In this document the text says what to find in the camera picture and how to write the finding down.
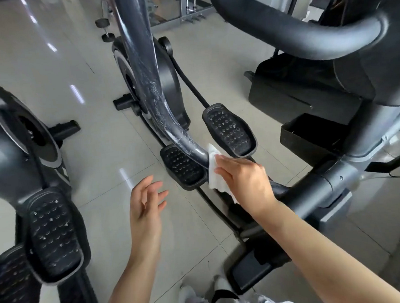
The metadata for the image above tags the person's right hand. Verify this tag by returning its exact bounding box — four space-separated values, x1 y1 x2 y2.
214 152 279 222

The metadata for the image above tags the white wet wipe sheet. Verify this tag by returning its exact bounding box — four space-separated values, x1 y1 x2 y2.
205 142 239 205

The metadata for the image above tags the small black dumbbell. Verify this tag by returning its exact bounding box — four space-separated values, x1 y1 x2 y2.
95 18 116 44

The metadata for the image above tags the black elliptical machine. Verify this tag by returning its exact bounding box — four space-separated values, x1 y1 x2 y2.
0 75 102 303
106 0 400 303

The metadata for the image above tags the person's left forearm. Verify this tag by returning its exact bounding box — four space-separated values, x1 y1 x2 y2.
97 250 166 303

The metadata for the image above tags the person's grey shirt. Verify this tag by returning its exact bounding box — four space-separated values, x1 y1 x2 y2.
177 272 303 303

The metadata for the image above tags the person's right forearm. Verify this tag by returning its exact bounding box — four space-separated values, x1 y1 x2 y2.
254 192 400 303

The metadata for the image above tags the person's left hand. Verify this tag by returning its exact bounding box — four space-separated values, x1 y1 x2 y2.
126 174 174 263

